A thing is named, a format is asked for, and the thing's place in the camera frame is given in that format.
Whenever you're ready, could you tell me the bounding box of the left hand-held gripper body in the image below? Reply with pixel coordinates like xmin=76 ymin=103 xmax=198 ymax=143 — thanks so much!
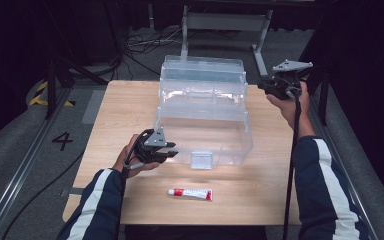
xmin=134 ymin=128 xmax=168 ymax=165

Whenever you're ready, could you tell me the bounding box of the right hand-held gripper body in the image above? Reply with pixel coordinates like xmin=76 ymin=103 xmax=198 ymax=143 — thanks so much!
xmin=269 ymin=59 xmax=314 ymax=101

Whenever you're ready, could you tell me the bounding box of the clear plastic storage box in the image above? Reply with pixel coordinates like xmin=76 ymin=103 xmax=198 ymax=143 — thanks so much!
xmin=153 ymin=54 xmax=255 ymax=171

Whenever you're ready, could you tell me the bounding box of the white and red ointment tube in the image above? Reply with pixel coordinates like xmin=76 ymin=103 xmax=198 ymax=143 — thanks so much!
xmin=168 ymin=187 xmax=214 ymax=202

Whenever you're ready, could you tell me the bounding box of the person's left hand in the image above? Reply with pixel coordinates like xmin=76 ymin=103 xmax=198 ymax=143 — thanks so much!
xmin=112 ymin=133 xmax=161 ymax=180

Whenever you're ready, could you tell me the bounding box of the person's right hand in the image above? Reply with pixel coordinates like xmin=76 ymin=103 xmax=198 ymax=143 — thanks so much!
xmin=266 ymin=82 xmax=316 ymax=140

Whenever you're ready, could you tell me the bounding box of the grey tape strip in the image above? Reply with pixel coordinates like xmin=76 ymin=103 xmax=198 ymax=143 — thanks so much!
xmin=59 ymin=187 xmax=85 ymax=198

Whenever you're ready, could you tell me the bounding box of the yellow and black floor tape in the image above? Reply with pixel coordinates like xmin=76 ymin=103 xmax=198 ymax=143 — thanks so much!
xmin=29 ymin=80 xmax=76 ymax=108

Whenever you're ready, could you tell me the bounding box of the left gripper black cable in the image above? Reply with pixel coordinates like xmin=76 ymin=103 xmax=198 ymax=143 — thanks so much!
xmin=122 ymin=129 xmax=155 ymax=180

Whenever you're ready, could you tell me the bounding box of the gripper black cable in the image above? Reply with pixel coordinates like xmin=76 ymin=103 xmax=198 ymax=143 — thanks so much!
xmin=281 ymin=85 xmax=303 ymax=240
xmin=122 ymin=129 xmax=155 ymax=180

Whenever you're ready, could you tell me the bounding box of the white metal table frame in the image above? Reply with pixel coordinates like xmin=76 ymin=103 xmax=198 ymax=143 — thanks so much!
xmin=179 ymin=4 xmax=274 ymax=77

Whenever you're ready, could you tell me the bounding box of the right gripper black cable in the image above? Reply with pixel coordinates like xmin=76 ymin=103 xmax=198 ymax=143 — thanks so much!
xmin=281 ymin=85 xmax=303 ymax=240

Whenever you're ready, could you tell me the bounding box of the thick black coiled cable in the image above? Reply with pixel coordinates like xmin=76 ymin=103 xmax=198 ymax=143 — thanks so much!
xmin=73 ymin=54 xmax=123 ymax=79

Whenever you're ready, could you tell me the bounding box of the tangle of thin floor cables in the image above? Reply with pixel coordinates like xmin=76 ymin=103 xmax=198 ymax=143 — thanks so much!
xmin=124 ymin=26 xmax=185 ymax=78

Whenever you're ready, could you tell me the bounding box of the grey metal floor rail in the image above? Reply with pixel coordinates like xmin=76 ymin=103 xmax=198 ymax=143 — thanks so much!
xmin=0 ymin=87 xmax=73 ymax=240
xmin=304 ymin=84 xmax=381 ymax=240

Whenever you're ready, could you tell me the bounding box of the long black floor cable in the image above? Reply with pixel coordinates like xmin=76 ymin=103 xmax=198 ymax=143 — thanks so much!
xmin=1 ymin=149 xmax=86 ymax=240

